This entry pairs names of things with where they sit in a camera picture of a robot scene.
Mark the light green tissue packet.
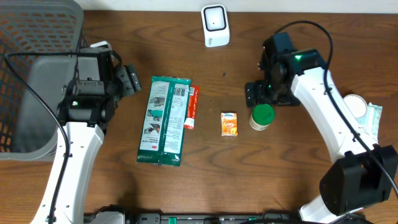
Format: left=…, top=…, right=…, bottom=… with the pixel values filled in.
left=357, top=103, right=382, bottom=142

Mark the white barcode scanner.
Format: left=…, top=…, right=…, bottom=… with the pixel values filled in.
left=201, top=4, right=230, bottom=48

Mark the red stick sachet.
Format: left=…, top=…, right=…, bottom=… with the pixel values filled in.
left=184, top=85, right=200, bottom=129

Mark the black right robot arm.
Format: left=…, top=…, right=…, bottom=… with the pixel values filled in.
left=245, top=47, right=397, bottom=223

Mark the green lid jar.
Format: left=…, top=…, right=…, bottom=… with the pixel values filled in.
left=249, top=104, right=275, bottom=131

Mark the grey plastic mesh basket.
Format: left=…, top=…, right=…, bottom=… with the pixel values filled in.
left=1, top=0, right=87, bottom=161

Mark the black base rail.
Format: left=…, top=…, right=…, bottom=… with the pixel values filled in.
left=83, top=212, right=302, bottom=224

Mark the tall green white packet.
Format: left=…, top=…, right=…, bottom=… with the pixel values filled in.
left=136, top=76, right=192, bottom=167

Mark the white tub container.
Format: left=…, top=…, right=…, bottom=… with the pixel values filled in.
left=343, top=94, right=368, bottom=118

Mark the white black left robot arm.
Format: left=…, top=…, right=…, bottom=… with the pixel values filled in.
left=32, top=64, right=141, bottom=223

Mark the orange snack packet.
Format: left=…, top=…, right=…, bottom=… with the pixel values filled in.
left=220, top=112, right=238, bottom=137

